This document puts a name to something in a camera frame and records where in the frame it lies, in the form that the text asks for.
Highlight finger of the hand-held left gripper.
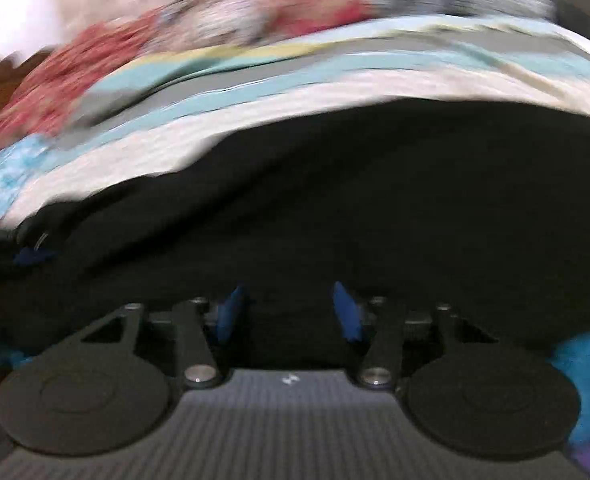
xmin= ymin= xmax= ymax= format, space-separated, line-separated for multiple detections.
xmin=14 ymin=215 xmax=60 ymax=267

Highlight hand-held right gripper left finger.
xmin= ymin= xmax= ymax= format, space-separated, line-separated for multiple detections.
xmin=80 ymin=284 xmax=250 ymax=390

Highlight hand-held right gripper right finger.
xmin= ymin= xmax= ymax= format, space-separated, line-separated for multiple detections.
xmin=331 ymin=281 xmax=498 ymax=390

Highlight black pants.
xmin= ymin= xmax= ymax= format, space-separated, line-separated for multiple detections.
xmin=0 ymin=96 xmax=590 ymax=372

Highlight teal wavy patterned cloth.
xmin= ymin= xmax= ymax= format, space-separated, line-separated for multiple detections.
xmin=0 ymin=132 xmax=53 ymax=223

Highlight red floral quilt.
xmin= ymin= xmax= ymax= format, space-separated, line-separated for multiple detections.
xmin=0 ymin=0 xmax=376 ymax=161

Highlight patterned bed sheet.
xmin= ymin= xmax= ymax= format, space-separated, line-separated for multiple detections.
xmin=0 ymin=12 xmax=590 ymax=461

